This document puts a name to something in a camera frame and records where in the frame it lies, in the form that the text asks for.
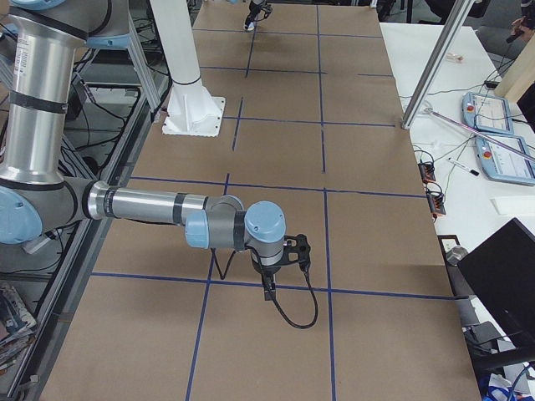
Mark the aluminium frame post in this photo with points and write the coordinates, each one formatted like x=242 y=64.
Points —
x=452 y=26

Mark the aluminium side frame rail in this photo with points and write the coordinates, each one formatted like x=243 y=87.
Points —
x=103 y=143

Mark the grey hexagonal metal weight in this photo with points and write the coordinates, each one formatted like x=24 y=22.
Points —
x=455 y=255

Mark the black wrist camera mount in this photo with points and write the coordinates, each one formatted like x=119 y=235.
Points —
x=296 y=250

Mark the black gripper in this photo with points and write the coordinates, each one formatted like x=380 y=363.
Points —
x=267 y=272
x=255 y=9

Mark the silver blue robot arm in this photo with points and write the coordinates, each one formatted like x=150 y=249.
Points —
x=46 y=184

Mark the blue teach pendant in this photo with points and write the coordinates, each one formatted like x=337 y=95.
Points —
x=487 y=113
x=500 y=164

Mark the small clear plastic item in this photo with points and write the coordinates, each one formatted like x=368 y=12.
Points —
x=454 y=58

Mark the black laptop computer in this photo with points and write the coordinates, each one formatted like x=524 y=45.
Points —
x=500 y=272

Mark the white foam block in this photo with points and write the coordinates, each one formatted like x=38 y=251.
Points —
x=514 y=205

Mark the metal reacher grabber stick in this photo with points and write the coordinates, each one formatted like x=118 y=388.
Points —
x=430 y=111

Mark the white pedestal column with base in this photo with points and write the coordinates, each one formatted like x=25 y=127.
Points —
x=191 y=109

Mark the orange electronics board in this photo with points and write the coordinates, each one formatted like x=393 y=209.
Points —
x=436 y=202
x=427 y=172

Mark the magazines pile lower left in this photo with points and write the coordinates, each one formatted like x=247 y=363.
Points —
x=17 y=326

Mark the black marker pen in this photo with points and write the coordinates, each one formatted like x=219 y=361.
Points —
x=463 y=167

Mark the upper blue teach pendant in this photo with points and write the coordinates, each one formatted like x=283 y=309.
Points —
x=487 y=113

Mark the lower blue teach pendant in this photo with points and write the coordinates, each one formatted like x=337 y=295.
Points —
x=500 y=164

